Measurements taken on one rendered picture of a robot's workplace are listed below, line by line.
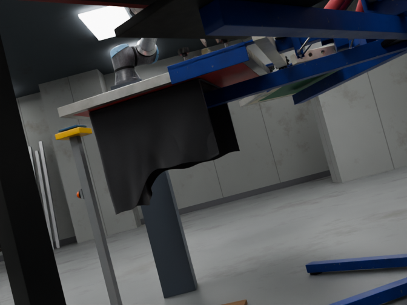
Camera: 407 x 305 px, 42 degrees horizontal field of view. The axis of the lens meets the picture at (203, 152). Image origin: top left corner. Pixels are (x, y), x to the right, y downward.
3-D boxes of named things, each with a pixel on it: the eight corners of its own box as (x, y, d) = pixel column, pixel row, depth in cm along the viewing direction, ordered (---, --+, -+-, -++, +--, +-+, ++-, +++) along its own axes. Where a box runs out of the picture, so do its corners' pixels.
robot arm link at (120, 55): (112, 73, 304) (106, 51, 305) (134, 69, 310) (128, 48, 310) (116, 67, 293) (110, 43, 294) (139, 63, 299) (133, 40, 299)
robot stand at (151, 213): (167, 291, 304) (116, 91, 310) (197, 283, 304) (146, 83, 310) (163, 298, 286) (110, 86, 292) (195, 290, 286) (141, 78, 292)
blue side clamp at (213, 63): (171, 84, 194) (166, 66, 195) (175, 86, 199) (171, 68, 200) (249, 60, 187) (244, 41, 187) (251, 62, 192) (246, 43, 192)
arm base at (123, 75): (118, 91, 308) (114, 74, 309) (143, 84, 308) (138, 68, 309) (113, 86, 293) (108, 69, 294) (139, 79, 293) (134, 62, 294)
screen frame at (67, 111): (59, 117, 208) (57, 108, 208) (120, 123, 264) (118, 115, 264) (249, 57, 188) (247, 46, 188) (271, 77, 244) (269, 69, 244)
